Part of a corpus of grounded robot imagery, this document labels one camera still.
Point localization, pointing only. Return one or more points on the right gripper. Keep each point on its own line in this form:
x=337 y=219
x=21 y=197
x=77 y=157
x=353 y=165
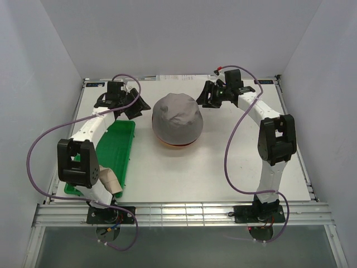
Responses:
x=210 y=87

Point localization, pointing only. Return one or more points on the aluminium table rail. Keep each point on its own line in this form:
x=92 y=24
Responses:
x=176 y=215

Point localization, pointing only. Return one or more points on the yellow bucket hat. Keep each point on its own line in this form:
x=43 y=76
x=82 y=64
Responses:
x=171 y=146

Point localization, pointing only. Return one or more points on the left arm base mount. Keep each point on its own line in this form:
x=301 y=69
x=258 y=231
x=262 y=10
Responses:
x=108 y=216

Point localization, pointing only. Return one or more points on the green plastic tray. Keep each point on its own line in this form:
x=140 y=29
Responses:
x=99 y=142

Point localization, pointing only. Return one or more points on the dark red bucket hat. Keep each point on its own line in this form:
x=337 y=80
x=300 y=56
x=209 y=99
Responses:
x=177 y=138

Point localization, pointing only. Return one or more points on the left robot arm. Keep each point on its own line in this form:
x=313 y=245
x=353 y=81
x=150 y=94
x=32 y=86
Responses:
x=109 y=105

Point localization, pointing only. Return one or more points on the grey bucket hat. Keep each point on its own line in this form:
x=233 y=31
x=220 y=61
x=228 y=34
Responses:
x=177 y=113

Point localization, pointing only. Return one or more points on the beige bucket hat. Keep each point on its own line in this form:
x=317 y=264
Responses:
x=109 y=180

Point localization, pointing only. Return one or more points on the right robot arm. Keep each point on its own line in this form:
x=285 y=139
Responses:
x=276 y=142

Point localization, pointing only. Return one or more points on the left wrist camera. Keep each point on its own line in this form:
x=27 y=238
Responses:
x=127 y=88

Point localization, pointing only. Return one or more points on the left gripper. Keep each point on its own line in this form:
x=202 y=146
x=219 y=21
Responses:
x=140 y=104

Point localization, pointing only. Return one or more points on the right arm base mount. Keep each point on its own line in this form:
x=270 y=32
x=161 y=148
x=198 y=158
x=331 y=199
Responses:
x=247 y=214

